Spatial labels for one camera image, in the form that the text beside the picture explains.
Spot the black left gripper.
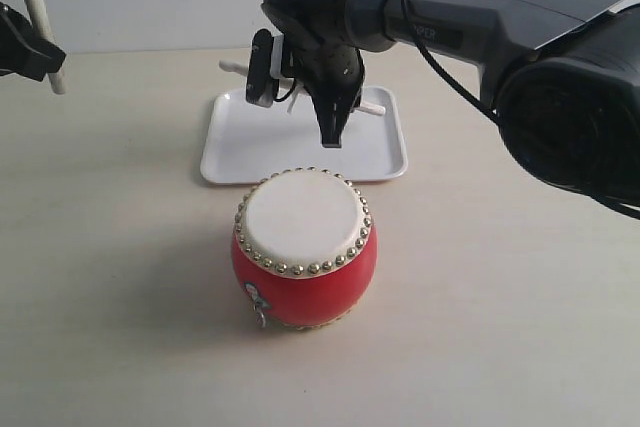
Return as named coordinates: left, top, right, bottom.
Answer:
left=1, top=3, right=66, bottom=81

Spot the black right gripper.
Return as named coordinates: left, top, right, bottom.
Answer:
left=261, top=0, right=364, bottom=148

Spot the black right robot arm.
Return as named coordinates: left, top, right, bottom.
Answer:
left=261, top=0, right=639, bottom=218

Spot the red small drum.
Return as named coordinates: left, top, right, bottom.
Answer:
left=230, top=167, right=378, bottom=329

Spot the white rectangular tray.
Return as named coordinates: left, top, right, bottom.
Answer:
left=200, top=86, right=408, bottom=185

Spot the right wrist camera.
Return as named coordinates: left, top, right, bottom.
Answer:
left=245, top=29, right=296, bottom=108

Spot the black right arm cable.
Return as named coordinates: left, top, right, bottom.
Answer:
left=264, top=0, right=640, bottom=221

